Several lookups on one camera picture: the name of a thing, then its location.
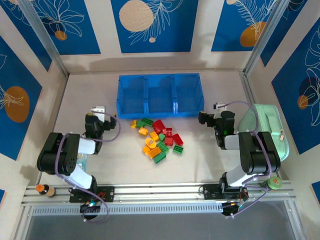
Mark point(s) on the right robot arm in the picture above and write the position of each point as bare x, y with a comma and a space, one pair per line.
260, 155

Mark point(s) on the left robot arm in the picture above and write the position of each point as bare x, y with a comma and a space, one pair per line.
55, 155

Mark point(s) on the yellow sloped lego brick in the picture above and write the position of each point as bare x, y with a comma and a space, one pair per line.
133, 124

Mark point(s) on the clear plastic packet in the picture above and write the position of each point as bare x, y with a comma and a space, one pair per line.
82, 161

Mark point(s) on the red sloped lego brick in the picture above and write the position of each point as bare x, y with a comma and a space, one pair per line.
163, 131

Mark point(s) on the yellow round lego door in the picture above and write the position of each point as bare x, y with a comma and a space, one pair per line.
150, 142

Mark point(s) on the mint green zip case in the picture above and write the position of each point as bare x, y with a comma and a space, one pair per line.
272, 120

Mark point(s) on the blue three-compartment bin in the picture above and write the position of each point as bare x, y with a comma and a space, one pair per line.
160, 110

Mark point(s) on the green curved lego brick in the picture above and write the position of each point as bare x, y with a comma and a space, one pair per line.
162, 137

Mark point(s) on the green tape roll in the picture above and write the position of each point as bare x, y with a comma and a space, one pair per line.
274, 183

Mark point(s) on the brown bottle with orange cap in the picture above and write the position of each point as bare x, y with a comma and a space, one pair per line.
45, 190

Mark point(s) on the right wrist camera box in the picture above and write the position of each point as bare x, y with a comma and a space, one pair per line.
219, 108

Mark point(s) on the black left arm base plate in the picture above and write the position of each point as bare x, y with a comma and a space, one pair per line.
107, 193

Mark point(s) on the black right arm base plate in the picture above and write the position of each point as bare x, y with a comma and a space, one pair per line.
211, 192

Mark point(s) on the blue floral wall panel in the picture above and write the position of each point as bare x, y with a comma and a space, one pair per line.
15, 75
25, 30
230, 25
75, 42
287, 30
300, 112
162, 37

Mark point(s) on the aluminium mounting rail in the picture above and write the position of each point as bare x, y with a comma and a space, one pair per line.
155, 193

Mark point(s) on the aluminium frame post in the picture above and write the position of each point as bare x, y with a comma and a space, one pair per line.
47, 40
265, 37

